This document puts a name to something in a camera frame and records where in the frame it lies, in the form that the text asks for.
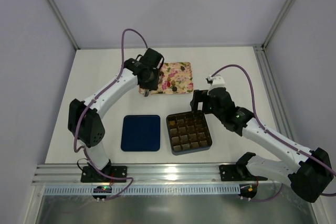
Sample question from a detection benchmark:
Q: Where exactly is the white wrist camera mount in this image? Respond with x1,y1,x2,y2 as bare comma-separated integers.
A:
206,75,225,92

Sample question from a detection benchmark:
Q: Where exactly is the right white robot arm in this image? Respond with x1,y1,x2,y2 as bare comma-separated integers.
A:
166,87,335,203

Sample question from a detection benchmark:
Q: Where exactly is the aluminium frame post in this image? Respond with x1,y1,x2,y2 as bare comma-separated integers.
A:
46,0,80,50
262,0,296,50

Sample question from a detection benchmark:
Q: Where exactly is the dark blue box lid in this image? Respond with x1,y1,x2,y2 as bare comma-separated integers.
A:
121,115,161,152

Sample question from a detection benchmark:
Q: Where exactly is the left aluminium frame post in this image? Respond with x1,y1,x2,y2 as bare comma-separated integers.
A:
46,0,80,50

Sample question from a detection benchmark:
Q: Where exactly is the dark chocolate box with dividers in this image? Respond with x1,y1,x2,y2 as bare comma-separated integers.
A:
166,110,213,155

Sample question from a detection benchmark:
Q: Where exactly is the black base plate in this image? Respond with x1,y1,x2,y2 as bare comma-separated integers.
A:
219,164,255,182
80,165,128,184

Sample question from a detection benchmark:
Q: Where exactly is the floral rectangular tray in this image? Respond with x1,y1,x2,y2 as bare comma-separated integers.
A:
139,62,194,95

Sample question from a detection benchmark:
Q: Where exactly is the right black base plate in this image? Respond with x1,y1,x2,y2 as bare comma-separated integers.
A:
219,164,255,182

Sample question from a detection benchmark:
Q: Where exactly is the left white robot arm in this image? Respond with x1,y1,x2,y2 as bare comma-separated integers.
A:
68,48,164,171

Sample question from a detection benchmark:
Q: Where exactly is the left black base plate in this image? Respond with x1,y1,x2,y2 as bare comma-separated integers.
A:
80,165,128,184

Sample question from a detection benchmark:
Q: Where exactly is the white slotted cable duct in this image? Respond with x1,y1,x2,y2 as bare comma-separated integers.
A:
44,184,240,197

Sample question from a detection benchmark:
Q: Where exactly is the aluminium mounting rail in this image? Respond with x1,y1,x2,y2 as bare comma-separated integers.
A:
31,163,268,184

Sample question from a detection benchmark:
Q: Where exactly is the purple cable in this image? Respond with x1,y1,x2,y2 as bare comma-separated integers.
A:
209,64,336,204
73,28,148,200

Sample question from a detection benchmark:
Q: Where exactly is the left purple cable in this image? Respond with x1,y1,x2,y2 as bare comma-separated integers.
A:
73,28,148,200

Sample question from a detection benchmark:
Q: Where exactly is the right aluminium frame post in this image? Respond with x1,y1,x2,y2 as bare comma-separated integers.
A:
262,0,296,50

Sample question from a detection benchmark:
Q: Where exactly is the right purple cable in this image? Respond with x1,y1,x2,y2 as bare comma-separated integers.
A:
209,64,336,204

